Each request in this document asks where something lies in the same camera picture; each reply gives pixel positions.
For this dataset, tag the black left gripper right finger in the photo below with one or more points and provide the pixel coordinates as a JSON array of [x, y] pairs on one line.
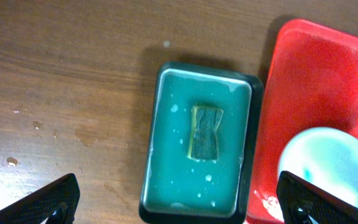
[[303, 202]]

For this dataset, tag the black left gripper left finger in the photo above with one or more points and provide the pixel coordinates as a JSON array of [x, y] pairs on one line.
[[53, 203]]

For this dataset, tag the red plastic tray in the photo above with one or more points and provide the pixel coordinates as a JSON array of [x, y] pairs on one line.
[[312, 82]]

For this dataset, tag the yellow green scrub sponge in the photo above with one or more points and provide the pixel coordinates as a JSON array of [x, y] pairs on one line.
[[203, 143]]

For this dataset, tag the dark green water tray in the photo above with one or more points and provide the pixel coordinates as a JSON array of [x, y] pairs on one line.
[[181, 188]]

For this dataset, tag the light blue plate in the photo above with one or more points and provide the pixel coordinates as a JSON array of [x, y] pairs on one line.
[[326, 158]]

